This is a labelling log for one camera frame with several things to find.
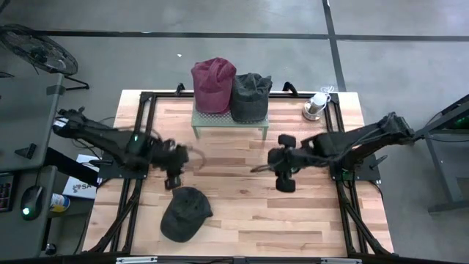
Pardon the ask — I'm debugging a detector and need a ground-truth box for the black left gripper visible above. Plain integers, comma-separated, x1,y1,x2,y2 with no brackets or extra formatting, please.
146,137,190,191

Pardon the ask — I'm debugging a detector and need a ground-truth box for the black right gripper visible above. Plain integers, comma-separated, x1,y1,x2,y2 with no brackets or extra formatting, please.
266,133,313,194

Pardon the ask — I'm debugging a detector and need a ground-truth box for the dark grey baseball cap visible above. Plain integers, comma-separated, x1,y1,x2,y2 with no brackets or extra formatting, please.
229,72,274,123
160,186,214,243

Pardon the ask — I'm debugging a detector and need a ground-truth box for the maroon baseball cap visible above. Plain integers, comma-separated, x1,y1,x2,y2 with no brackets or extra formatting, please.
190,56,237,114

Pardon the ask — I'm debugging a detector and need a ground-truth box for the white bulb lamp wooden base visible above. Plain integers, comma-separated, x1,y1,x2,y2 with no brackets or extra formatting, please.
301,91,329,122

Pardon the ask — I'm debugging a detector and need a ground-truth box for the pale green perforated metal shelf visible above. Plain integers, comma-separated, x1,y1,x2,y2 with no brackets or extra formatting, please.
191,104,270,141

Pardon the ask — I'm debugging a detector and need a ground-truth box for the white cardboard box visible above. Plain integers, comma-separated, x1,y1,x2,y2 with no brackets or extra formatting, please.
62,153,102,200

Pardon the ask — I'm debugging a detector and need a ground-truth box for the black beam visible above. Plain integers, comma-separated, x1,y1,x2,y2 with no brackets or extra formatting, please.
43,146,100,187

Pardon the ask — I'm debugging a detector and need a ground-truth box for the white and yellow can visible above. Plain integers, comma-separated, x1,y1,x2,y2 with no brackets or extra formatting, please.
49,193,71,213

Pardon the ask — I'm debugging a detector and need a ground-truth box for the black computer mouse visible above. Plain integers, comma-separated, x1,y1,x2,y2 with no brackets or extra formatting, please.
20,185,45,221

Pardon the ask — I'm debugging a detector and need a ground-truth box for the black wedge-shaped holder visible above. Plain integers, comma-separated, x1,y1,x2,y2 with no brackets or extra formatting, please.
13,142,37,161

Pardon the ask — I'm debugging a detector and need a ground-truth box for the grey metal stand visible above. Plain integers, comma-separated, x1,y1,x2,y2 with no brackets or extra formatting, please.
416,93,469,214

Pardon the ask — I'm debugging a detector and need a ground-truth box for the grey desk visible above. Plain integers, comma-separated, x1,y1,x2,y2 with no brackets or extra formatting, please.
0,164,59,260
0,72,65,172

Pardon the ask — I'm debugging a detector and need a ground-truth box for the black keyboard with lit keys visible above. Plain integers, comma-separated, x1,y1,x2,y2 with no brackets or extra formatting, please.
0,172,15,213

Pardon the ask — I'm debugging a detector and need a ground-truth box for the black floor fan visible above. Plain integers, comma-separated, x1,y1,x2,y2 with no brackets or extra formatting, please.
0,23,90,91

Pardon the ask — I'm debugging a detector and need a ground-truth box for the black aluminium rig frame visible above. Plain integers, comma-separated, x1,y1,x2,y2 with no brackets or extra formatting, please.
82,89,395,257

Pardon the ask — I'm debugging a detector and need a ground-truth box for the silver metal bracket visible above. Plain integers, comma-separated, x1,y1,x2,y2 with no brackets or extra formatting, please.
320,257,363,264
115,256,158,264

